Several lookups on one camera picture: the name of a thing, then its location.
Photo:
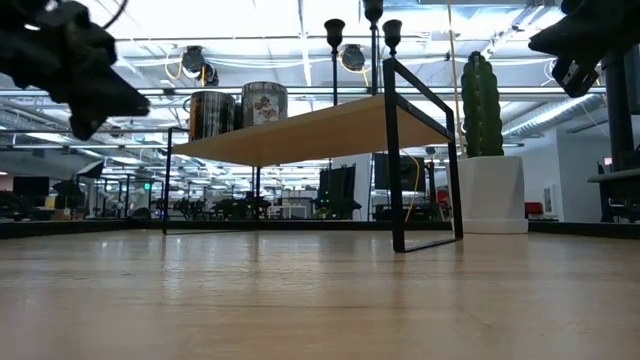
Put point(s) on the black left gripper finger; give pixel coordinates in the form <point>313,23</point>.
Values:
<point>86,127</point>
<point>105,97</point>

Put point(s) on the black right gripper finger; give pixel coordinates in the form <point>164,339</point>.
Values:
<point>570,40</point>

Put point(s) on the flower print candle jar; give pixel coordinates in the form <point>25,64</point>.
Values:
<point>265,107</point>

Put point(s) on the short black candlestick holder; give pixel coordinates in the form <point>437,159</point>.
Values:
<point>393,31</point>

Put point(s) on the tall black candlestick holder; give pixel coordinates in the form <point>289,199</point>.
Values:
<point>373,50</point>

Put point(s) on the medium black candlestick holder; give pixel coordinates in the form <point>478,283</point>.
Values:
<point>334,32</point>

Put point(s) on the black studio softbox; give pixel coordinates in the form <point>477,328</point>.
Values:
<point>91,170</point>

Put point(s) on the black studio lamp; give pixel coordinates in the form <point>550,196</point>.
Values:
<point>67,187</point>

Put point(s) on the black monitor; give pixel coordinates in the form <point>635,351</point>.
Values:
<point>415,172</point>
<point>30,186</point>

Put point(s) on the black vertical column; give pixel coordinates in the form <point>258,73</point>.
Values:
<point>620,110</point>

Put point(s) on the black background machine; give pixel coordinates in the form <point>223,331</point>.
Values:
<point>12,207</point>

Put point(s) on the tall green cactus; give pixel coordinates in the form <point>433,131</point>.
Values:
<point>482,105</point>

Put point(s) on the grey platform with legs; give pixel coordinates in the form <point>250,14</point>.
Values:
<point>615,176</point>

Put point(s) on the row of black equipment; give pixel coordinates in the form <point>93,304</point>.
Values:
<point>235,207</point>

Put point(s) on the red box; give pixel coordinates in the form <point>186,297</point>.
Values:
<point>534,208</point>

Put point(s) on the white plant pot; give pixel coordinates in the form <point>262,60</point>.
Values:
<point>492,195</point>

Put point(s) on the long ceiling light strip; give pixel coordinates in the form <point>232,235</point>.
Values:
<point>310,91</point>

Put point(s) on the white background table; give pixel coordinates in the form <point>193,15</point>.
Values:
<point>287,207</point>

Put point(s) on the black standing panels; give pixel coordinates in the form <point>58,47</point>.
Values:
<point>337,190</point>

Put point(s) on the silver ceiling air duct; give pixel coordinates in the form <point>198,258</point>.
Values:
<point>550,117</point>

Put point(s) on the black table edge rail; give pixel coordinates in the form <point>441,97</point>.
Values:
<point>75,227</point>

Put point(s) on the white wall frame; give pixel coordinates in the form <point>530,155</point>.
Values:
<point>548,200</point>

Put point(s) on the wooden shelf with black frame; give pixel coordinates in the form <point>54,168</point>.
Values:
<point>310,135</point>

